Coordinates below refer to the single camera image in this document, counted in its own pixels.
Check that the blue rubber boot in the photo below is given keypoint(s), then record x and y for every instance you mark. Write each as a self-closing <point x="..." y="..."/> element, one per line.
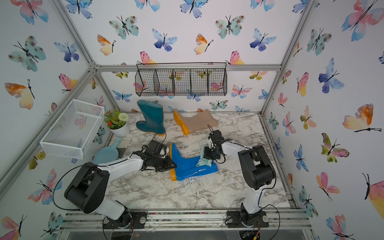
<point x="187" y="167"/>

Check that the black wire wall basket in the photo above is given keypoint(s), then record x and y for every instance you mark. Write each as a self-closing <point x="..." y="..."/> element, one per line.
<point x="181" y="79"/>

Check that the mint green fluffy cloth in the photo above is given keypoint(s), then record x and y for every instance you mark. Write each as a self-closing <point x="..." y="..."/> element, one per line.
<point x="203" y="161"/>

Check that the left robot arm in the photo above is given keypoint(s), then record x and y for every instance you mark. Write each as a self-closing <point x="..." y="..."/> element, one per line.
<point x="87" y="190"/>

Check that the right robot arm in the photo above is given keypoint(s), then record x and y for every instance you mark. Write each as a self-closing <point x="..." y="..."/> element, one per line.
<point x="257" y="169"/>

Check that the teal green rubber boot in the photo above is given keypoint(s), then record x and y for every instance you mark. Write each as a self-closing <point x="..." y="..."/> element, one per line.
<point x="154" y="118"/>

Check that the potted plant white pot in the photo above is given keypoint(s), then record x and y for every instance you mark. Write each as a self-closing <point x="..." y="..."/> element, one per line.
<point x="117" y="122"/>

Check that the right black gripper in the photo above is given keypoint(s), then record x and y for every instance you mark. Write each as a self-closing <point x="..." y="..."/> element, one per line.
<point x="206" y="155"/>

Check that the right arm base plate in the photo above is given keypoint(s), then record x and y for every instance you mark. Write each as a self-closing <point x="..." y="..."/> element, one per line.
<point x="242" y="219"/>

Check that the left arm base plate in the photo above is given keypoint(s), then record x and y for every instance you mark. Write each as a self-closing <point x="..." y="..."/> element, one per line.
<point x="129" y="220"/>

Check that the white mesh wall basket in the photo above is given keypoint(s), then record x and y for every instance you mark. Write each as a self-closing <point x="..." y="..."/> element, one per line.
<point x="71" y="133"/>

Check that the beige rubber boot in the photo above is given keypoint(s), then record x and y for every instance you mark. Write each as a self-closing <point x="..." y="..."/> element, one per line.
<point x="200" y="121"/>

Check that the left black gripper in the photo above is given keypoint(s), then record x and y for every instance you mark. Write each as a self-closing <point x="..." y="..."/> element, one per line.
<point x="169" y="165"/>

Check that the aluminium front rail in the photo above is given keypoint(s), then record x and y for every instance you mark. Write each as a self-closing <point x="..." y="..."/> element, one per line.
<point x="219" y="219"/>

